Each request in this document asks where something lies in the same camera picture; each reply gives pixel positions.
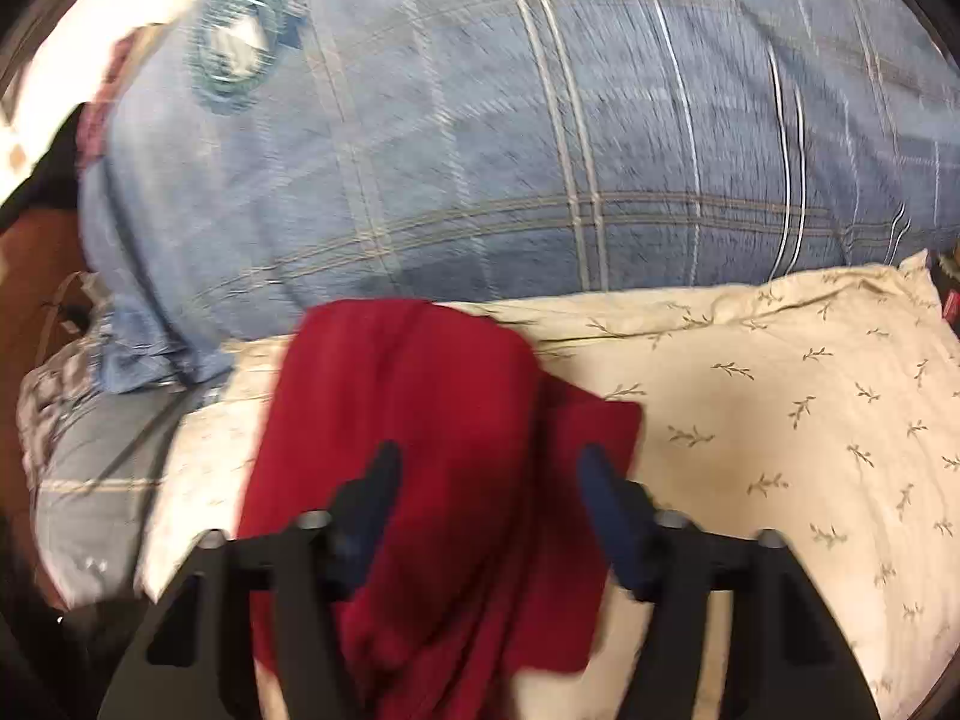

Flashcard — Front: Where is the blue plaid pillow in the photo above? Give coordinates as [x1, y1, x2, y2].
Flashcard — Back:
[79, 0, 960, 395]

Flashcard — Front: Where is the maroon plaid cloth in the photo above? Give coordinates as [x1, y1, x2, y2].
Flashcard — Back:
[79, 24, 155, 170]

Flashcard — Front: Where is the grey plaid pillow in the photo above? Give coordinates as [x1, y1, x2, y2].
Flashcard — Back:
[19, 337, 203, 610]

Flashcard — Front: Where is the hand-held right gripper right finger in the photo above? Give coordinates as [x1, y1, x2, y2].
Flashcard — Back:
[579, 446, 878, 720]

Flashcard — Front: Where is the red garment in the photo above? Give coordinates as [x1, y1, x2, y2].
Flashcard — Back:
[238, 298, 644, 720]

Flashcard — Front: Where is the brown wooden headboard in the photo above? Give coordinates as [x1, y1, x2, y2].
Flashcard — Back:
[0, 206, 102, 428]

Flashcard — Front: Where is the cream leaf-print pillow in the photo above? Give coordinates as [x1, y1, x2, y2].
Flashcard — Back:
[142, 251, 960, 720]

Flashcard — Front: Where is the red dark object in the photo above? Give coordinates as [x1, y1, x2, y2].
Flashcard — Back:
[926, 238, 960, 332]

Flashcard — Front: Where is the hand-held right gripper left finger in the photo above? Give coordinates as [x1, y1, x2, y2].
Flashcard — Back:
[97, 441, 402, 720]

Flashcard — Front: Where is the dark cloth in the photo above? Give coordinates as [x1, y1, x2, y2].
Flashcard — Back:
[0, 103, 106, 235]

